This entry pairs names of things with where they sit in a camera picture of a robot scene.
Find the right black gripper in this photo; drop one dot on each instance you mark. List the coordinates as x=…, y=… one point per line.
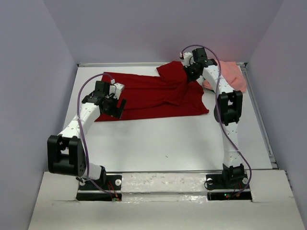
x=190, y=78

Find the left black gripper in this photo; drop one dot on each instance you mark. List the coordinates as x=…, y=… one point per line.
x=115, y=111

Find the red t shirt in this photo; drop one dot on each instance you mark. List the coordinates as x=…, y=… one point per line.
x=169, y=94

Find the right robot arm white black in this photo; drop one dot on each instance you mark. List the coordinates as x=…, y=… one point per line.
x=227, y=113

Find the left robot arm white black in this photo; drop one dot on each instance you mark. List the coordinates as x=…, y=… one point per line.
x=67, y=152

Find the pink t shirt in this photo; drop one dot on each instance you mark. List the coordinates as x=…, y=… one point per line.
x=230, y=74

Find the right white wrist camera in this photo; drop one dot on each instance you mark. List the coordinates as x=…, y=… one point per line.
x=187, y=58

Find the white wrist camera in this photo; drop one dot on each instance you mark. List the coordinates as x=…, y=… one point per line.
x=187, y=58
x=115, y=90

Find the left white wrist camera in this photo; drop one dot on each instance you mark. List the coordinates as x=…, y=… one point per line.
x=115, y=90

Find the aluminium rail right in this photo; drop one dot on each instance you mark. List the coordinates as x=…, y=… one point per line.
x=259, y=117

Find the aluminium rail back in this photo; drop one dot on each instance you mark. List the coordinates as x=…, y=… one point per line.
x=132, y=64

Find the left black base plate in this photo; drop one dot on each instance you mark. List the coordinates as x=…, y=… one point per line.
x=96, y=191

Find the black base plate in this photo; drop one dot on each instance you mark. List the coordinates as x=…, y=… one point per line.
x=96, y=191
x=218, y=190

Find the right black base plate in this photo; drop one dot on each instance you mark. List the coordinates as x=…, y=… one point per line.
x=218, y=190

